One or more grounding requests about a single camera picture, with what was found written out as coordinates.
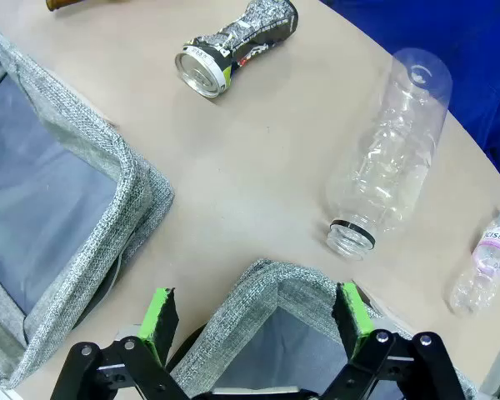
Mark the small clear bottle pink label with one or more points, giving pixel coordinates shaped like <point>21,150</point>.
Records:
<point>485,266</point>

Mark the brown glass bottle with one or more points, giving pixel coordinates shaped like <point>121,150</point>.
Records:
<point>66,3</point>

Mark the person's blue top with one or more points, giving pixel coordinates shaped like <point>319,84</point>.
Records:
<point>462,41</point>

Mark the large clear plastic bottle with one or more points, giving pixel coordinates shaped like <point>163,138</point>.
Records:
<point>391,166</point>

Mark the grey woven fabric basket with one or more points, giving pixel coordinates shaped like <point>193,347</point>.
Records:
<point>258,291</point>

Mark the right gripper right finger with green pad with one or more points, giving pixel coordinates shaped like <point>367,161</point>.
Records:
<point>354,321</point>

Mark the crushed black silver drink can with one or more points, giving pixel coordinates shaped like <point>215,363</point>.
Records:
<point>237,41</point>

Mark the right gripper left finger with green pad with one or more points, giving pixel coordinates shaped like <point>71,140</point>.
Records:
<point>158,325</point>

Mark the clear plastic bins row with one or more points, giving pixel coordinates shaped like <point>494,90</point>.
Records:
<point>121,166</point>

